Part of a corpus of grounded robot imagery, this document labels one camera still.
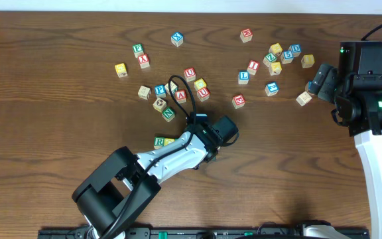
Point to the green R block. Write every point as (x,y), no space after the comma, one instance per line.
(158,142)

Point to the green F block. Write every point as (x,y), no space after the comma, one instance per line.
(138,50)

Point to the soccer ball block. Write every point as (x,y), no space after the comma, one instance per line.
(159,105)

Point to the yellow 8 block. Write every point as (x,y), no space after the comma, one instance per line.
(307,60)

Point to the plain white green-edged block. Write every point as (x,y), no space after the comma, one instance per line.
(171,87)

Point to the red Q block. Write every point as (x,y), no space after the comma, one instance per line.
(238,101)

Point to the yellow block centre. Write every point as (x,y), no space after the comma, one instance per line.
(199,84)

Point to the red U block upper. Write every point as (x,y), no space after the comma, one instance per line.
(189,74)

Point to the blue L block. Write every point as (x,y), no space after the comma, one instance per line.
(243,77)

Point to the blue 5 block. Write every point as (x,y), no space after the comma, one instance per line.
(287,57)

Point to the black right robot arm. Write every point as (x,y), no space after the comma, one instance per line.
(355,90)

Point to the red u block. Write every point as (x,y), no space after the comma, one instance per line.
(189,74)
(203,94)

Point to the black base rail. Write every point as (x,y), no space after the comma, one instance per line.
(147,231)

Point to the yellow block below Z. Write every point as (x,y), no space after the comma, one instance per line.
(275,68)

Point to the green Z block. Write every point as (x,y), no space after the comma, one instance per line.
(269,59)

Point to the red U block lower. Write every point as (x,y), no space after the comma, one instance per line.
(203,94)

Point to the plain number 6 block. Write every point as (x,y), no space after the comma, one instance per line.
(144,92)

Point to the plain white block right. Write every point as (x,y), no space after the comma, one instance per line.
(303,98)

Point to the red I block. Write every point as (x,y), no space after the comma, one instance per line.
(253,67)

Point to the blue D block lower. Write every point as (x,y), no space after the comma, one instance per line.
(307,88)

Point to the yellow O block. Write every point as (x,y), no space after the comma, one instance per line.
(168,141)

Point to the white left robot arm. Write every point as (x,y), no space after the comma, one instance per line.
(119,190)

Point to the yellow block top right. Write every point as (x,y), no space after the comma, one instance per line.
(276,49)

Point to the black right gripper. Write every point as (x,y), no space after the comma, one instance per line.
(325,81)

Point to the blue D block upper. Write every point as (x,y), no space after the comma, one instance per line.
(295,49)

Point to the red X block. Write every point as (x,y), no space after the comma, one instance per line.
(144,61)

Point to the blue d block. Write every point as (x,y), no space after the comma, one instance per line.
(307,88)
(295,49)

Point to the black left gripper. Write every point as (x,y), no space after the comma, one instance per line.
(213,156)

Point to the blue 2 block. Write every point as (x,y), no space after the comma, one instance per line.
(271,89)

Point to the green N block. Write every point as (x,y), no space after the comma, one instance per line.
(168,114)

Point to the red M block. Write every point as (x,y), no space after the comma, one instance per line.
(246,35)

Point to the yellow block far left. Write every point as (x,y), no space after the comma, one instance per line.
(121,70)

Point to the blue X block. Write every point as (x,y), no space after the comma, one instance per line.
(177,39)

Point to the red A block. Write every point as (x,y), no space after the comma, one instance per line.
(181,96)

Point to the blue P block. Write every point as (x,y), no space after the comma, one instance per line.
(160,91)

